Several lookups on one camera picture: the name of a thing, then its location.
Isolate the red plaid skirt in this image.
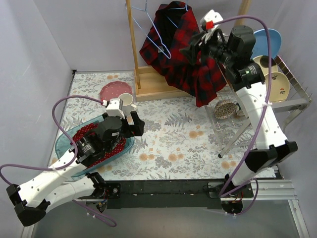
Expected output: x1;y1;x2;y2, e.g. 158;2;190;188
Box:
139;3;226;107

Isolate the blue wire hanger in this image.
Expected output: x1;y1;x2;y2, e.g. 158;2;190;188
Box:
165;0;188;28
125;0;172;60

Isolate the red polka dot cloth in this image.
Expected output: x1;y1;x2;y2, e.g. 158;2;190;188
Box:
72;121;126;168

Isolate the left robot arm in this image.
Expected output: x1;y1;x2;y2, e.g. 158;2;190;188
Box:
6;112;145;227

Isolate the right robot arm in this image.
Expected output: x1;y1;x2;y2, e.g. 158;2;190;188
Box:
180;25;298;197

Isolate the wooden hanger stand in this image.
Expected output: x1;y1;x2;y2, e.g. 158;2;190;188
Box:
125;0;252;102

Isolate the white mug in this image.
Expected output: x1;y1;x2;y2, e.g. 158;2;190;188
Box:
118;93;137;116

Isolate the floral tablecloth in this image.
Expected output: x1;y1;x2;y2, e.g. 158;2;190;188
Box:
61;72;254;180

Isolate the pink dotted plate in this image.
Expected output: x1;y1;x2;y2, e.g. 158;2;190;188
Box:
100;81;133;101

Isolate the blue plate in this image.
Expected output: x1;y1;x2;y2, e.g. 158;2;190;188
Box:
251;28;282;60

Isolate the cream plate black spot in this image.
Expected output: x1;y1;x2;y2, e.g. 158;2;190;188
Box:
253;56;278;76

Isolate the teal plastic tray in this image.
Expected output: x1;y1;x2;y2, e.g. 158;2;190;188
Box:
55;115;135;178

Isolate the patterned bowl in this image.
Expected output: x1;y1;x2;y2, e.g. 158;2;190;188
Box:
214;100;236;119

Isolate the metal dish rack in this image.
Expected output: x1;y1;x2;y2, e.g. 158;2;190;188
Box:
203;29;313;158

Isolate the blue white cup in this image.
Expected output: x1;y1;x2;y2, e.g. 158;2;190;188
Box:
235;103;245;117

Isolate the cream plate with flower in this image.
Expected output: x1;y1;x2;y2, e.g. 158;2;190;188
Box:
269;71;290;103

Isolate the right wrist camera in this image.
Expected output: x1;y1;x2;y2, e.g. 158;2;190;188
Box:
200;9;223;44

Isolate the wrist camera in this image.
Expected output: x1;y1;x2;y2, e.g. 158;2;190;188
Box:
102;98;125;118
200;9;223;44

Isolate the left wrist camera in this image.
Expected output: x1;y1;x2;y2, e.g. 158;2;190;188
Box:
102;98;125;118

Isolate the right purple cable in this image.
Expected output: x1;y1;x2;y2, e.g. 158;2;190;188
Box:
212;15;273;215

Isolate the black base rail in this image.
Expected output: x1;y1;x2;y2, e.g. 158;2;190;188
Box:
84;178;253;210

